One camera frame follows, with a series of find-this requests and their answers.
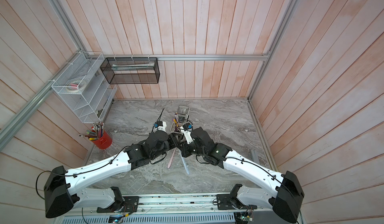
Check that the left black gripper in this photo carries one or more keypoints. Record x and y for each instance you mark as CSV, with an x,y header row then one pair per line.
x,y
173,140

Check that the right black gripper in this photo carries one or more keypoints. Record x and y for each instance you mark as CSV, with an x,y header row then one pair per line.
x,y
185,150

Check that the pink toothbrush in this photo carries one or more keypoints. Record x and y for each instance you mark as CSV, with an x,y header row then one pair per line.
x,y
171,159

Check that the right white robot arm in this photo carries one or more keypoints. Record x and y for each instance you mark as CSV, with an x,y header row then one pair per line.
x,y
282,193

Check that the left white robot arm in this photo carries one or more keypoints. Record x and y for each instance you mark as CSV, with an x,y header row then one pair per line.
x,y
69,189

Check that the red pen cup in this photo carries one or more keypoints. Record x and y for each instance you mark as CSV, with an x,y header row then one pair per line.
x,y
104,142

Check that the grey bar on table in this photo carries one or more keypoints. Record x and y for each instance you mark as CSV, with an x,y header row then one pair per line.
x,y
255,156

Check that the pens in red cup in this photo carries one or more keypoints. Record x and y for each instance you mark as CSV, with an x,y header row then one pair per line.
x,y
96,132

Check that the tape roll on shelf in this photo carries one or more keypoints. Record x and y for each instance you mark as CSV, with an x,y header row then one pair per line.
x,y
75,86

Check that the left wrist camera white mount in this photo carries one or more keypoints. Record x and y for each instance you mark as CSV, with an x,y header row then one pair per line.
x,y
160,126

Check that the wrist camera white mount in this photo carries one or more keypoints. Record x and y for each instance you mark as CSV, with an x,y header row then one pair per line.
x,y
186,130
160,126

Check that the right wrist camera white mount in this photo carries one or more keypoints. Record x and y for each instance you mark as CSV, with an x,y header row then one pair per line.
x,y
186,130

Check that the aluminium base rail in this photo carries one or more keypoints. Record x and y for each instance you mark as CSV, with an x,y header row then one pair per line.
x,y
200,208

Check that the black wire mesh basket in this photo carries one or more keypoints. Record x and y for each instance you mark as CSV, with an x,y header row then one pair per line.
x,y
131,70

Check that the horizontal aluminium wall rail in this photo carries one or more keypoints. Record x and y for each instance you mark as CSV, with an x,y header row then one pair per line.
x,y
192,57

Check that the white wire mesh shelf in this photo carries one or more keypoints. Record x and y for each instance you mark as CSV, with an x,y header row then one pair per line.
x,y
84,88

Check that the left aluminium wall rail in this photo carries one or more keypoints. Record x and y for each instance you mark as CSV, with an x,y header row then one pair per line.
x,y
20,119

